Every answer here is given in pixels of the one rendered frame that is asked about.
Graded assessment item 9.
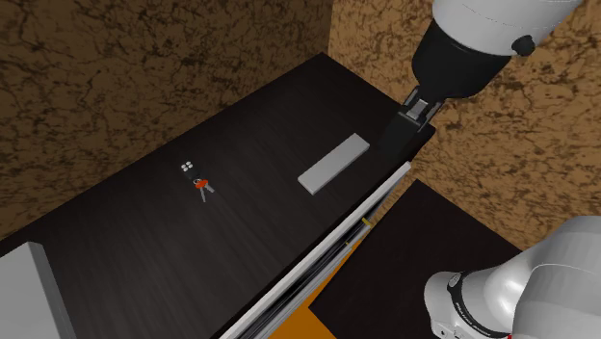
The dark wooden table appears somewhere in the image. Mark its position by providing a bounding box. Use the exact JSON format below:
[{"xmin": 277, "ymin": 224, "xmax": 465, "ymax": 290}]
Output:
[{"xmin": 0, "ymin": 51, "xmax": 438, "ymax": 339}]

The grey flat rectangular bar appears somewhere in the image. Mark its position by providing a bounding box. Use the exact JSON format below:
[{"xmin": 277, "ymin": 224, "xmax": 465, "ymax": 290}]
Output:
[{"xmin": 297, "ymin": 132, "xmax": 371, "ymax": 196}]

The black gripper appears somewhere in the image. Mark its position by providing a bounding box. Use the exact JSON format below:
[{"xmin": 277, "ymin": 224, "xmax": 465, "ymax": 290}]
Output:
[{"xmin": 380, "ymin": 17, "xmax": 514, "ymax": 152}]

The white box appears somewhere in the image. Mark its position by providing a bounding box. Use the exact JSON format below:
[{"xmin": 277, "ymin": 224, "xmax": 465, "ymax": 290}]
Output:
[{"xmin": 0, "ymin": 241, "xmax": 79, "ymax": 339}]

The black key fob with keys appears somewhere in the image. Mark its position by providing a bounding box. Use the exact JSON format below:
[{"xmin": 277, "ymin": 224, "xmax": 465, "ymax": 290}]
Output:
[{"xmin": 179, "ymin": 160, "xmax": 217, "ymax": 204}]

